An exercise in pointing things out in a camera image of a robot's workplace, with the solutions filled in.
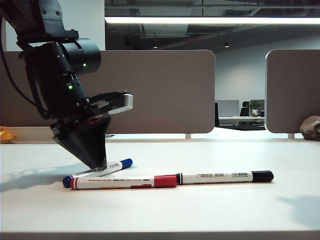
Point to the black whiteboard marker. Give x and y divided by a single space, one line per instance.
215 177

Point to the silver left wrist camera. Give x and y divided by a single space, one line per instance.
122 103

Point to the black ceiling spotlight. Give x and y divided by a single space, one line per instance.
226 45

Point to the black office chair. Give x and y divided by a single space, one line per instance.
245 111

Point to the orange yellow object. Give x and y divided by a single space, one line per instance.
7 135

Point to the red whiteboard marker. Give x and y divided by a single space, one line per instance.
112 182

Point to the grey background screen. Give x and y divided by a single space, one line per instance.
228 107

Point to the white background desk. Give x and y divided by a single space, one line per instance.
237 120

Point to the narrow brown desk partition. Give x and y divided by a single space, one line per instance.
292 90

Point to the potted green plant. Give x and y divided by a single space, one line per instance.
255 106

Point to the white partition foot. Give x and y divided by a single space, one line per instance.
188 136
292 136

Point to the wide brown desk partition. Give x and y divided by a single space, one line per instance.
162 87

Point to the beige low board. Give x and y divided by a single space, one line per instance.
35 135

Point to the brown crumpled cloth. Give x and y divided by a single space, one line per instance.
311 128

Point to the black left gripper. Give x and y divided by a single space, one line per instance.
80 117

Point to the dark chair back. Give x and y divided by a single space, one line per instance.
217 115

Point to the blue whiteboard marker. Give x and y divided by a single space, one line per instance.
117 165

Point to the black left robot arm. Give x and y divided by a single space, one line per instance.
50 70

